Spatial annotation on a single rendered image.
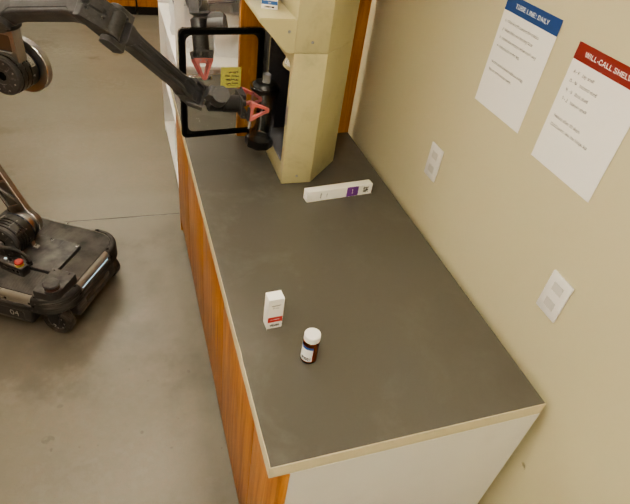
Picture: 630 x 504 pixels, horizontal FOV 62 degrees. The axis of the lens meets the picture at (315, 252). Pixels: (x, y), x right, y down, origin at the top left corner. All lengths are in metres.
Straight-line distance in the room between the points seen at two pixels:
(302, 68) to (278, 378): 0.96
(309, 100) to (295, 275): 0.60
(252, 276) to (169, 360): 1.09
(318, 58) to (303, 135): 0.27
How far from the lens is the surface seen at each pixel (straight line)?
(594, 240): 1.30
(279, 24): 1.68
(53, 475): 2.31
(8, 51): 2.24
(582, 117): 1.31
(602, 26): 1.30
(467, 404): 1.36
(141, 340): 2.62
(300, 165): 1.91
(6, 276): 2.71
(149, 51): 1.70
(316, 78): 1.77
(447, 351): 1.45
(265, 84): 1.89
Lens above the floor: 1.97
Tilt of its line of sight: 39 degrees down
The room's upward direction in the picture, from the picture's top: 9 degrees clockwise
